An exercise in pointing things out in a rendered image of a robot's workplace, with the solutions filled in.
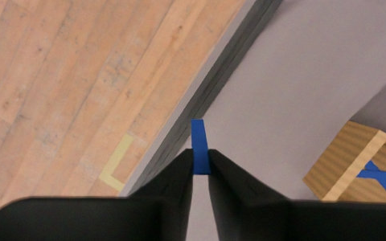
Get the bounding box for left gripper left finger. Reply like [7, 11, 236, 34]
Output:
[0, 149, 194, 241]

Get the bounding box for yellow label strip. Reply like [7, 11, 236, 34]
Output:
[191, 119, 211, 175]

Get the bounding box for tan open box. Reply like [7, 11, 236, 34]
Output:
[302, 121, 386, 202]

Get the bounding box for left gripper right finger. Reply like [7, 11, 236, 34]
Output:
[207, 149, 386, 241]

